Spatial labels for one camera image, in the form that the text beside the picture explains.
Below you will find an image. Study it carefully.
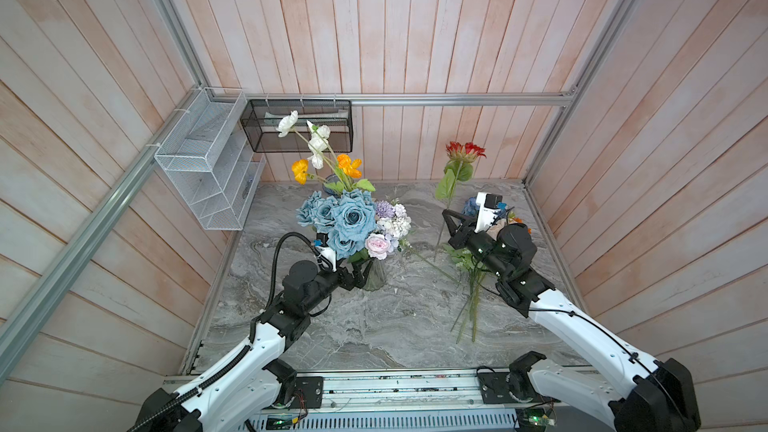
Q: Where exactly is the blue hydrangea stem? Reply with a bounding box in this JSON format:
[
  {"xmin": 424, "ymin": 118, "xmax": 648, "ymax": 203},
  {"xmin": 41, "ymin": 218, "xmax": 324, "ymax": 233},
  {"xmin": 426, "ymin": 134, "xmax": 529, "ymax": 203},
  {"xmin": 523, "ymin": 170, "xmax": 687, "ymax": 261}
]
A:
[{"xmin": 462, "ymin": 197, "xmax": 479, "ymax": 217}]

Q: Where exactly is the red flower stem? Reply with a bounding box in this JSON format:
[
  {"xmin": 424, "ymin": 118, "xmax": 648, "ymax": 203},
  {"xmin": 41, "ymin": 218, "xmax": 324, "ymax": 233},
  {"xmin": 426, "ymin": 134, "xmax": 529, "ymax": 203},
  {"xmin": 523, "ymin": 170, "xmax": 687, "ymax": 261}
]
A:
[{"xmin": 433, "ymin": 140, "xmax": 488, "ymax": 259}]

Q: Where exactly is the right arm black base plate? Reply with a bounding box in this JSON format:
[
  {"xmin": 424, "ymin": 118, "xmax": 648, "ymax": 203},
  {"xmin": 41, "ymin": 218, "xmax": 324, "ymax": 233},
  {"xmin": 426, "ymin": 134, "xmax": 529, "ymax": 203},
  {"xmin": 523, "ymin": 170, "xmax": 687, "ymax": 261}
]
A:
[{"xmin": 476, "ymin": 367, "xmax": 538, "ymax": 405}]

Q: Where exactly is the clear grey glass vase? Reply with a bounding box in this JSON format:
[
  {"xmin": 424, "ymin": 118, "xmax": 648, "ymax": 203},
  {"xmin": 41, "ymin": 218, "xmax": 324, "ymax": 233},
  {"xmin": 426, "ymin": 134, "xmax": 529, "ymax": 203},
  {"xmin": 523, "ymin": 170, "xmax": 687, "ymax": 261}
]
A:
[{"xmin": 363, "ymin": 259, "xmax": 386, "ymax": 292}]

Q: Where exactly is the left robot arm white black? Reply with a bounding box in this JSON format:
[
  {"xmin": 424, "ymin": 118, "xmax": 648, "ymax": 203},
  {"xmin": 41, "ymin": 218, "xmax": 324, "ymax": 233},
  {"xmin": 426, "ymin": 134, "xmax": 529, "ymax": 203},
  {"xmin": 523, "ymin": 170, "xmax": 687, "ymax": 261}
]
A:
[{"xmin": 131, "ymin": 257, "xmax": 371, "ymax": 431}]

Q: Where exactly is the blue purple glass vase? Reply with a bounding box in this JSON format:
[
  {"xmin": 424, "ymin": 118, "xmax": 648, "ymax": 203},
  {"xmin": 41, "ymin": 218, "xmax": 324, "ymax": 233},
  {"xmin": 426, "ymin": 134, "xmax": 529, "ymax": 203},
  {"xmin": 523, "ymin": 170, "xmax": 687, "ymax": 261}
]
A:
[{"xmin": 323, "ymin": 174, "xmax": 344, "ymax": 196}]

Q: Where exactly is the white wire shelf rack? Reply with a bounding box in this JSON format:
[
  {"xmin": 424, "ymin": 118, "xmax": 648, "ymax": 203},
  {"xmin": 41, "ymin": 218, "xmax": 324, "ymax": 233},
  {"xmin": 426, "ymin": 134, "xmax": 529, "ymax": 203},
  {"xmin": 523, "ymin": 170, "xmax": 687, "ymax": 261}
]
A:
[{"xmin": 155, "ymin": 87, "xmax": 263, "ymax": 231}]

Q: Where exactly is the black corrugated cable hose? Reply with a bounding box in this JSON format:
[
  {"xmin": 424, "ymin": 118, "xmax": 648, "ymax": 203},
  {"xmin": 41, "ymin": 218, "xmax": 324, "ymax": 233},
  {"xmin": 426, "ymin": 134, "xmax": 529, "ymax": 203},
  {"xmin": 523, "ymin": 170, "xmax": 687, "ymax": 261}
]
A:
[{"xmin": 125, "ymin": 231, "xmax": 319, "ymax": 432}]

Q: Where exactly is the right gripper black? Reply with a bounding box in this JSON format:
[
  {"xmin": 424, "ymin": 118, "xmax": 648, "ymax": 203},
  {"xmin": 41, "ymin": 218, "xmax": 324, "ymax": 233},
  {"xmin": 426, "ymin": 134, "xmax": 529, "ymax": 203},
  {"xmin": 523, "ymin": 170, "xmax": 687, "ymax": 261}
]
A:
[{"xmin": 444, "ymin": 209, "xmax": 507, "ymax": 282}]

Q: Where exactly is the pink lilac mixed bouquet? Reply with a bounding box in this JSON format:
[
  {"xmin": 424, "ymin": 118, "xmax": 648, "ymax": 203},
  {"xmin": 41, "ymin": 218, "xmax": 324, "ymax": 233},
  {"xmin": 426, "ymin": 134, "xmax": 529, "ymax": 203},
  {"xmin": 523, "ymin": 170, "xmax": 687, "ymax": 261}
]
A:
[{"xmin": 365, "ymin": 201, "xmax": 412, "ymax": 260}]

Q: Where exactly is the pink hydrangea bouquet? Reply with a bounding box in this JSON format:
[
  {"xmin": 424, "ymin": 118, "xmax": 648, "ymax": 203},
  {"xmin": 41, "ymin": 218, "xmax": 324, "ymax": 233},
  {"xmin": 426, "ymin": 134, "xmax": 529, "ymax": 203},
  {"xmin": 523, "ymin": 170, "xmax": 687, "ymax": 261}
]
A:
[{"xmin": 448, "ymin": 217, "xmax": 537, "ymax": 335}]

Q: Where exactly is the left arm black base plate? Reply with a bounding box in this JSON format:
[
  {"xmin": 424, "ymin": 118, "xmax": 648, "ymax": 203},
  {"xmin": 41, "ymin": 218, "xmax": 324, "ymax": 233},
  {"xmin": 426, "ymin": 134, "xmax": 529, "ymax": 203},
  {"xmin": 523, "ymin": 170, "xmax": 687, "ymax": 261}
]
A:
[{"xmin": 286, "ymin": 376, "xmax": 325, "ymax": 410}]

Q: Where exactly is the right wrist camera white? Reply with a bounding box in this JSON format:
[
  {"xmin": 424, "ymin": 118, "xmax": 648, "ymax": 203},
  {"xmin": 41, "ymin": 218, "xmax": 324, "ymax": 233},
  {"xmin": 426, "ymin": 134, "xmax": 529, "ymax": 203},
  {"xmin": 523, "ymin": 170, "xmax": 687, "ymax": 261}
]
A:
[{"xmin": 474, "ymin": 192, "xmax": 508, "ymax": 233}]

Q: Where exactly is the black mesh wall basket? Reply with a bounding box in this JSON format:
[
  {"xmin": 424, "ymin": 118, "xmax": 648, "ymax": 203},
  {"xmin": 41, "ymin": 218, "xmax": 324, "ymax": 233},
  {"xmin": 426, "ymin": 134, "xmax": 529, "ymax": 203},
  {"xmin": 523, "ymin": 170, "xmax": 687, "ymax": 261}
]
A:
[{"xmin": 240, "ymin": 98, "xmax": 355, "ymax": 154}]

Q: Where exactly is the electronics board with leds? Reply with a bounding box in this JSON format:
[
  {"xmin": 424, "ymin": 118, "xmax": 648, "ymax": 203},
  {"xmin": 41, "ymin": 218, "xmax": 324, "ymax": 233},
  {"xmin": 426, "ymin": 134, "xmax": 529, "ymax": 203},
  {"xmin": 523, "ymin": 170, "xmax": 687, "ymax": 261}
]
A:
[{"xmin": 516, "ymin": 408, "xmax": 556, "ymax": 432}]

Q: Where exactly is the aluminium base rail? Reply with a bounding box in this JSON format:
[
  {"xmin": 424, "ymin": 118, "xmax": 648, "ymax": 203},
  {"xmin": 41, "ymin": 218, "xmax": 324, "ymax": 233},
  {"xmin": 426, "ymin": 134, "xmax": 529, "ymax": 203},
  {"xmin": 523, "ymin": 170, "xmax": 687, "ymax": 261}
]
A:
[{"xmin": 239, "ymin": 367, "xmax": 655, "ymax": 432}]

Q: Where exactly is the white flower stem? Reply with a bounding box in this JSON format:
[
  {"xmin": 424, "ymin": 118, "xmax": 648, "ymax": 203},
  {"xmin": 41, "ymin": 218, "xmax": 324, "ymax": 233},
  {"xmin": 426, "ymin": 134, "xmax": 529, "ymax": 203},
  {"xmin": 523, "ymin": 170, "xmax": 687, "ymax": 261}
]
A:
[{"xmin": 276, "ymin": 110, "xmax": 331, "ymax": 170}]

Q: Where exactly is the teal blue rose bunch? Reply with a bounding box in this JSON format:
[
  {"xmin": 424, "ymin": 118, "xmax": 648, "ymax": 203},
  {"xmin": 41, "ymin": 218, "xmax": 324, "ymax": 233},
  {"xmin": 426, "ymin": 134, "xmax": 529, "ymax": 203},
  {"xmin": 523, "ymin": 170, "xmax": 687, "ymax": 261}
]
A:
[{"xmin": 296, "ymin": 190, "xmax": 376, "ymax": 259}]

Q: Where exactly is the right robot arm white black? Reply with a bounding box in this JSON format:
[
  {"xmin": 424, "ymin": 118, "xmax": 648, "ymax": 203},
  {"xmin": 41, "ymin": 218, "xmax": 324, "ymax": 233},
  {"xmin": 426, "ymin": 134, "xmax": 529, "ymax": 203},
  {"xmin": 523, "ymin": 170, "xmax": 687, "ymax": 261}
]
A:
[{"xmin": 442, "ymin": 209, "xmax": 701, "ymax": 431}]

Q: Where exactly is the horizontal aluminium frame bar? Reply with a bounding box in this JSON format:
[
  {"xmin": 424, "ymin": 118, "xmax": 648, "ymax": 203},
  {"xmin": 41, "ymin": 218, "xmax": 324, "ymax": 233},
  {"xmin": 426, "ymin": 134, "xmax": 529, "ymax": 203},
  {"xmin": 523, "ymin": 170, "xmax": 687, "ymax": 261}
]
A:
[{"xmin": 211, "ymin": 88, "xmax": 575, "ymax": 107}]

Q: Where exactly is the yellow orange flower stem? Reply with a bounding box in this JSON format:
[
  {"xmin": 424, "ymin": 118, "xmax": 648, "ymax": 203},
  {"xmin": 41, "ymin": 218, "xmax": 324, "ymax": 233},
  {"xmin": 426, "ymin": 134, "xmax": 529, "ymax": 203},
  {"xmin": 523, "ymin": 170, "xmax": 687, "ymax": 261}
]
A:
[{"xmin": 291, "ymin": 154, "xmax": 376, "ymax": 195}]

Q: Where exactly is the left aluminium frame bar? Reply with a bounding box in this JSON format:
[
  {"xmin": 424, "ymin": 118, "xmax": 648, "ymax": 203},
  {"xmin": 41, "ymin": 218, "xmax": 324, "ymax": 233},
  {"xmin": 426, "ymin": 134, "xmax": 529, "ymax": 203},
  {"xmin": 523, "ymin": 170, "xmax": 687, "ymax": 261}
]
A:
[{"xmin": 1, "ymin": 85, "xmax": 204, "ymax": 381}]

